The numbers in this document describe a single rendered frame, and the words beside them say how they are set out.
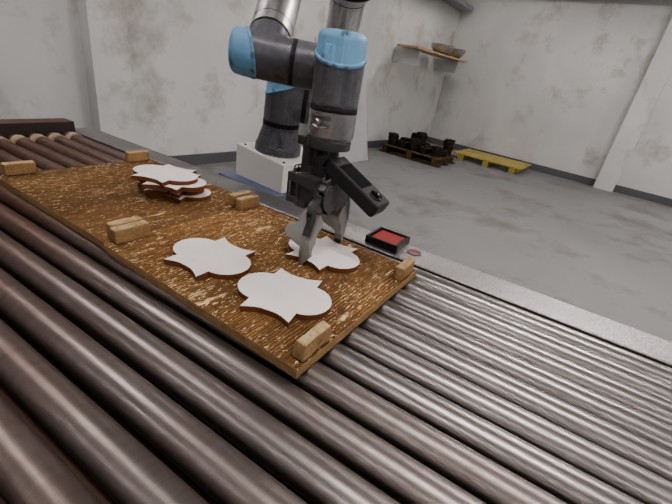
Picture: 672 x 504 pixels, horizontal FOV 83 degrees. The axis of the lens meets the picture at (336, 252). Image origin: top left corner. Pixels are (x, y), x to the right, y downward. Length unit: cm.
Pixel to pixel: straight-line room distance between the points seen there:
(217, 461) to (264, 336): 16
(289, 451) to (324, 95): 46
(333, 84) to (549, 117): 799
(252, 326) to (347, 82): 37
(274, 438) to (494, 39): 873
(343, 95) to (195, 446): 48
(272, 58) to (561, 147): 794
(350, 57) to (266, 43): 17
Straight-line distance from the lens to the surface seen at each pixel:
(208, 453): 41
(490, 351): 61
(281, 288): 57
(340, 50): 60
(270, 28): 74
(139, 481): 40
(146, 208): 86
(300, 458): 41
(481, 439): 49
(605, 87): 841
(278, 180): 121
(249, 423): 43
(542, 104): 854
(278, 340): 49
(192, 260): 64
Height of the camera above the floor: 125
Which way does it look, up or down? 26 degrees down
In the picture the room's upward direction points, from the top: 10 degrees clockwise
